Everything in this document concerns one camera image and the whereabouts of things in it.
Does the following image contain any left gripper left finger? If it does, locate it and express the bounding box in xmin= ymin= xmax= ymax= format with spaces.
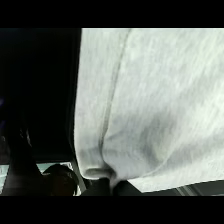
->
xmin=81 ymin=177 xmax=112 ymax=197

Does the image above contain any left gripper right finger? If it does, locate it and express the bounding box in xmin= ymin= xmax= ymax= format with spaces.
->
xmin=112 ymin=180 xmax=145 ymax=197

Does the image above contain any light grey garment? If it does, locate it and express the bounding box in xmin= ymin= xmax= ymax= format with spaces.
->
xmin=73 ymin=28 xmax=224 ymax=194

